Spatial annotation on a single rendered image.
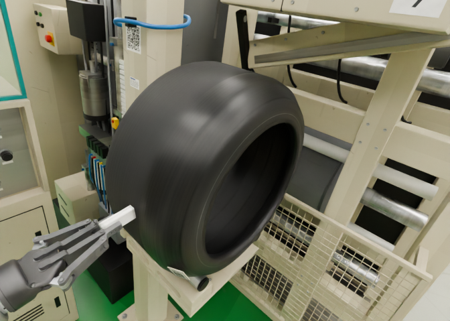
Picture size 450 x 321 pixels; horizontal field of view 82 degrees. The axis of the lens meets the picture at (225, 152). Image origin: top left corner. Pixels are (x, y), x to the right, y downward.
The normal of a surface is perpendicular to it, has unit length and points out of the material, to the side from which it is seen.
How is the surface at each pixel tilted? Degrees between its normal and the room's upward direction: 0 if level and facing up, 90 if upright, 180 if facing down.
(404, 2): 90
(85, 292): 0
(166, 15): 90
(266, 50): 90
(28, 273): 8
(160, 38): 90
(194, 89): 27
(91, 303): 0
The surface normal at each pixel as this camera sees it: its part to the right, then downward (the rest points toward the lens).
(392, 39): -0.66, 0.28
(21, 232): 0.75, 0.40
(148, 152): -0.50, -0.18
